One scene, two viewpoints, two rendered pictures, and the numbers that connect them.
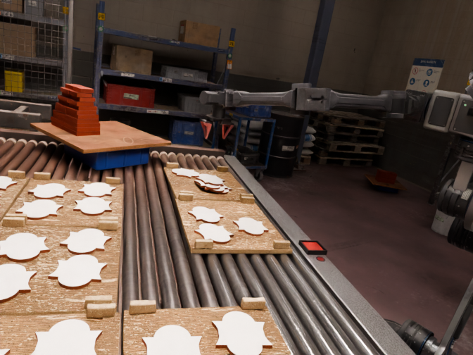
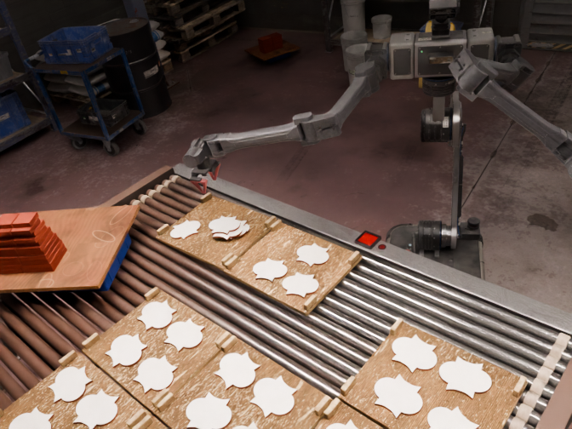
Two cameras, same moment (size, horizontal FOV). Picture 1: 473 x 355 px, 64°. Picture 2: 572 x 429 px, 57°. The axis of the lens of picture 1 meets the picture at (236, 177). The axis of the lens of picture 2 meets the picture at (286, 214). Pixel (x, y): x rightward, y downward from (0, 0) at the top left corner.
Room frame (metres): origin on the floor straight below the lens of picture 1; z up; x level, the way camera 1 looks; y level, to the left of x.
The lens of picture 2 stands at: (-0.09, 0.65, 2.29)
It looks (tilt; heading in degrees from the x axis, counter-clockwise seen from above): 36 degrees down; 335
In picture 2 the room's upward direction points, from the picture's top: 10 degrees counter-clockwise
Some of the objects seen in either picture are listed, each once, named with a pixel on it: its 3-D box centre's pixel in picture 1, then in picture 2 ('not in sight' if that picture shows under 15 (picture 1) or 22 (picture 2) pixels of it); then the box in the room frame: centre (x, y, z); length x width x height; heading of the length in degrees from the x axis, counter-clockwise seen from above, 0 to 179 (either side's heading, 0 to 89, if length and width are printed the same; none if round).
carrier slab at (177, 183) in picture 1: (205, 184); (217, 230); (1.70, 0.14, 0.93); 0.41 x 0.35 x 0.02; 21
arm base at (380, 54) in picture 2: (409, 105); (374, 67); (1.55, -0.63, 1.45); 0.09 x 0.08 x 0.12; 46
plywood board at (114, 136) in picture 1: (102, 134); (63, 246); (1.91, 0.72, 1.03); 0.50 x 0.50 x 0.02; 54
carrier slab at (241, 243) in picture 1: (228, 223); (292, 264); (1.30, 0.00, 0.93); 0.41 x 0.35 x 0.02; 19
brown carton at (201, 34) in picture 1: (198, 34); not in sight; (5.79, 0.88, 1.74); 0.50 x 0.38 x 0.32; 116
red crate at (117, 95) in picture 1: (129, 94); not in sight; (5.42, 1.71, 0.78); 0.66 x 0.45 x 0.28; 116
